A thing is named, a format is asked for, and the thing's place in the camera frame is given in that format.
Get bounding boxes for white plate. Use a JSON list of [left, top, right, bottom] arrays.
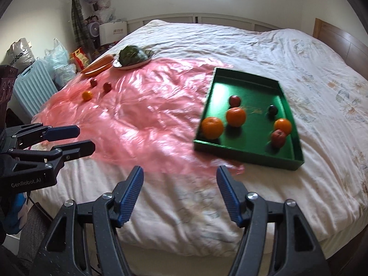
[[113, 50, 154, 70]]

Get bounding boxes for wooden headboard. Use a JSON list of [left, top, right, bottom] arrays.
[[313, 18, 368, 77]]

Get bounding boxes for yellow and red package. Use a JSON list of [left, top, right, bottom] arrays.
[[70, 48, 91, 72]]

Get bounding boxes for white floral quilt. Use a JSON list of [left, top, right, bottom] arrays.
[[29, 20, 368, 258]]

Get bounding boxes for white printed bag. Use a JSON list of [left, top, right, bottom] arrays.
[[6, 37, 36, 71]]

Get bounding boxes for white panel headboard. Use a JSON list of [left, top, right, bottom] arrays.
[[126, 13, 284, 33]]

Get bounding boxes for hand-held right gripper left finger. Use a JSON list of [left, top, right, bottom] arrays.
[[29, 166, 144, 276]]

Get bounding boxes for pile of clear plastic bags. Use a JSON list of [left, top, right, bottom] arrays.
[[96, 0, 117, 23]]

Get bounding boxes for white cardboard box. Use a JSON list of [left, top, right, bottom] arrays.
[[99, 20, 127, 44]]

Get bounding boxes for clear plastic bag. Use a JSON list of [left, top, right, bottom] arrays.
[[55, 65, 77, 89]]

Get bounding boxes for pink plastic sheet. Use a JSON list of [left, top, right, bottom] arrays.
[[32, 57, 245, 176]]

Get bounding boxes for leafy green vegetable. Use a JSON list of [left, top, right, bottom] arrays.
[[119, 44, 150, 65]]

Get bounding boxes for large red apple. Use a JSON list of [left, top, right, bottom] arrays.
[[271, 130, 287, 148]]

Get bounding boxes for plaid scarf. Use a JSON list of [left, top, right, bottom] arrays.
[[70, 0, 92, 54]]

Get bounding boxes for light blue ribbed suitcase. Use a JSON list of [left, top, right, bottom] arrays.
[[11, 59, 59, 118]]

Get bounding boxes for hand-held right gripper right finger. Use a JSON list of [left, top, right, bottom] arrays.
[[216, 165, 331, 276]]

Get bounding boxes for person's left forearm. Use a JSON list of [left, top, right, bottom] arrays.
[[4, 191, 31, 235]]

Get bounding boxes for carrot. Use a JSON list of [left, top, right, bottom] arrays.
[[80, 54, 115, 77]]

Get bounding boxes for green tray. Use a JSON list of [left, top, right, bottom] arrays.
[[193, 67, 304, 171]]

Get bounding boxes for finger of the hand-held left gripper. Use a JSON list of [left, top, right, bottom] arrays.
[[8, 140, 96, 179], [11, 123, 81, 148]]

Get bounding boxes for light blue plastic bag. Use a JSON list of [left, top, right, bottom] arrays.
[[44, 38, 71, 71]]

